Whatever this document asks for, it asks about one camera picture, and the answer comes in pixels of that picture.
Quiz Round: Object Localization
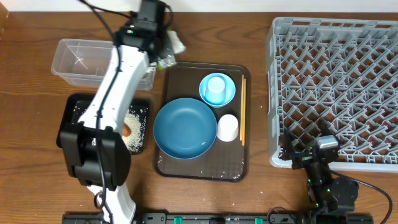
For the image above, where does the dark brown serving tray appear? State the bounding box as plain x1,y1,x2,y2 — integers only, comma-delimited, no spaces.
154,62,251,182

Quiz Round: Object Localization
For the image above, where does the white napkin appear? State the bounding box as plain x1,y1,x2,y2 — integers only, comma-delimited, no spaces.
167,30,186,54

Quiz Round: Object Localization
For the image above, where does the light blue cup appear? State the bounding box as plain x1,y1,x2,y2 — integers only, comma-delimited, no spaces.
205,77,225,105

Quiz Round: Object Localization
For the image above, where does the foil wrapper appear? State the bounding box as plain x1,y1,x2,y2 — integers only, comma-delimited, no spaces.
157,55,177,70

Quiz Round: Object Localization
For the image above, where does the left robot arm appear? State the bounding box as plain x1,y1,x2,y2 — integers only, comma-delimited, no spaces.
58,1,172,223

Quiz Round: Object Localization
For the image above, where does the clear plastic bin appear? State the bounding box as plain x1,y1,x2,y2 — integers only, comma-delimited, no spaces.
52,39,148,93

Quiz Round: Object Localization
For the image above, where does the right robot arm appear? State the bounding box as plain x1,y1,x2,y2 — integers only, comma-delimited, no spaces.
280,123,359,216

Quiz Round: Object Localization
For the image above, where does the grey dishwasher rack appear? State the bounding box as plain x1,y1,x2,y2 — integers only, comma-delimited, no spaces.
266,17,397,173

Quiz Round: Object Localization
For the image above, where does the white rice pile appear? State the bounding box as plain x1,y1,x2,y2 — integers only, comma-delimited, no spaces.
73,104,149,154

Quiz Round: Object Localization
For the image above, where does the wooden chopstick right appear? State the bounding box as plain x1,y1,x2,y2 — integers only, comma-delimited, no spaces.
242,79,246,146

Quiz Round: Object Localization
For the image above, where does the orange carrot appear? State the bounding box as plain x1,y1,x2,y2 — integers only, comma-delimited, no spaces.
122,123,131,137

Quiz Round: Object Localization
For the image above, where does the wooden chopstick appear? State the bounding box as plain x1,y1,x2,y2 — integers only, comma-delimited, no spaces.
242,79,246,146
239,74,244,141

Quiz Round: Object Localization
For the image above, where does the dark blue plate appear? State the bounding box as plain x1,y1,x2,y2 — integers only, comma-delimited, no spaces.
153,98,217,159

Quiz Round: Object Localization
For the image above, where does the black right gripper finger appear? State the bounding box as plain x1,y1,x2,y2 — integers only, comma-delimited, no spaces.
319,120,342,145
279,129,295,161

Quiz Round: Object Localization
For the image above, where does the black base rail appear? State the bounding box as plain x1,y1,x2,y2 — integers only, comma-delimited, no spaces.
61,213,374,224

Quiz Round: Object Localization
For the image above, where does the pale pink cup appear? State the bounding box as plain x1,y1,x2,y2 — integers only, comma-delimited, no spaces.
217,114,239,142

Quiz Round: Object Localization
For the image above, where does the black tray bin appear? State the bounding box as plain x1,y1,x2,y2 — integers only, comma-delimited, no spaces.
56,93,150,147

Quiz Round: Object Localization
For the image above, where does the light blue bowl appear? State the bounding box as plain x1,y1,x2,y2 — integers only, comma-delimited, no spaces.
199,73,236,108

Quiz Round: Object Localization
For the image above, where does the wooden chopstick left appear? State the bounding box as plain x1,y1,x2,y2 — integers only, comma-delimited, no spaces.
239,74,244,141

